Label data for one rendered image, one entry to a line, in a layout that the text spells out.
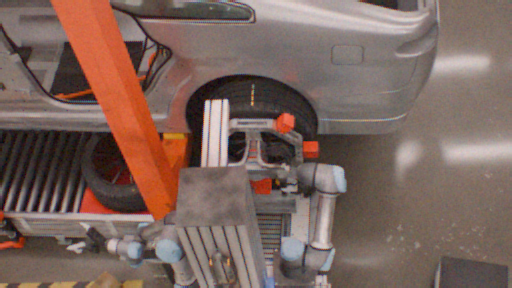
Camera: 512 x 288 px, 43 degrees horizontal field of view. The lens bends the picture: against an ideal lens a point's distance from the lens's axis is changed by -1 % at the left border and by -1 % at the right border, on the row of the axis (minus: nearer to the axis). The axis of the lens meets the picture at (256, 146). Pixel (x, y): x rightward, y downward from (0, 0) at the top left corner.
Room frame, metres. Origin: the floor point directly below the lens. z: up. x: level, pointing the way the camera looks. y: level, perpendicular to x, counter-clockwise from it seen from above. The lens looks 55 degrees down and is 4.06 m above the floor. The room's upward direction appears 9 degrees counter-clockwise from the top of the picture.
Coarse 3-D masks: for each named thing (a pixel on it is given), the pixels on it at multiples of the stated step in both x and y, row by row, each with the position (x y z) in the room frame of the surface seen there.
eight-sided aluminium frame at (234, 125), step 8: (232, 120) 2.24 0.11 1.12; (240, 120) 2.23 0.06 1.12; (248, 120) 2.22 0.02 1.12; (256, 120) 2.21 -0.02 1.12; (264, 120) 2.20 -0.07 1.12; (272, 120) 2.19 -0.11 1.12; (232, 128) 2.19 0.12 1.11; (240, 128) 2.18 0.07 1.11; (248, 128) 2.17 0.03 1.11; (256, 128) 2.16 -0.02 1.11; (264, 128) 2.15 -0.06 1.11; (272, 128) 2.14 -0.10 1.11; (280, 136) 2.13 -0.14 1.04; (288, 136) 2.13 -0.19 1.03; (296, 136) 2.15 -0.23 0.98; (296, 144) 2.11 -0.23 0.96; (296, 152) 2.12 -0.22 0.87; (232, 160) 2.26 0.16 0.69; (296, 160) 2.12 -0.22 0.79; (296, 168) 2.12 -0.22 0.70; (272, 176) 2.15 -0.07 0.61
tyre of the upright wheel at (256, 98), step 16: (240, 80) 2.47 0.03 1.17; (256, 80) 2.45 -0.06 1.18; (272, 80) 2.44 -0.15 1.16; (224, 96) 2.41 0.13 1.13; (240, 96) 2.36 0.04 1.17; (256, 96) 2.33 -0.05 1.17; (272, 96) 2.33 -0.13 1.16; (288, 96) 2.35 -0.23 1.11; (240, 112) 2.26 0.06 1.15; (256, 112) 2.24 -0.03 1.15; (272, 112) 2.23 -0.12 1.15; (288, 112) 2.23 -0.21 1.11; (304, 112) 2.29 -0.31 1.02; (304, 128) 2.19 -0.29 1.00
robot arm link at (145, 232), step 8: (168, 216) 1.51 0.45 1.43; (144, 224) 1.65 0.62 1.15; (152, 224) 1.58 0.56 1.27; (160, 224) 1.53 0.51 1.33; (136, 232) 1.62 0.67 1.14; (144, 232) 1.57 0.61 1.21; (152, 232) 1.54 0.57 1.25; (160, 232) 1.52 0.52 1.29; (136, 240) 1.57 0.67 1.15; (144, 240) 1.56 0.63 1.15
